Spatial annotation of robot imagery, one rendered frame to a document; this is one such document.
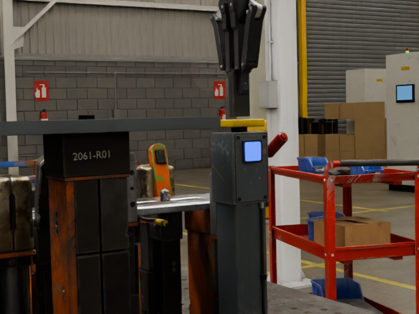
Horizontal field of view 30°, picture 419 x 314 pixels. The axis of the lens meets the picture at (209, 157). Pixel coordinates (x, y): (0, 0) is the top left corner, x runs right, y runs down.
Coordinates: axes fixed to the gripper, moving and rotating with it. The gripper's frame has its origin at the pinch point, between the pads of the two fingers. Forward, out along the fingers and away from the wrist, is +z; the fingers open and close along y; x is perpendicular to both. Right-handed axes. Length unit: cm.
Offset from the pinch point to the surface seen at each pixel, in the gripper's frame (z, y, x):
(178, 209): 20.6, 24.1, -1.6
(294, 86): -15, 317, -254
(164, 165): 13.8, 46.3, -10.7
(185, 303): 50, 65, -26
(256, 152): 9.1, -3.9, -0.4
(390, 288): 120, 273, -296
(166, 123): 4.2, -6.8, 16.8
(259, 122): 4.5, -3.0, -1.8
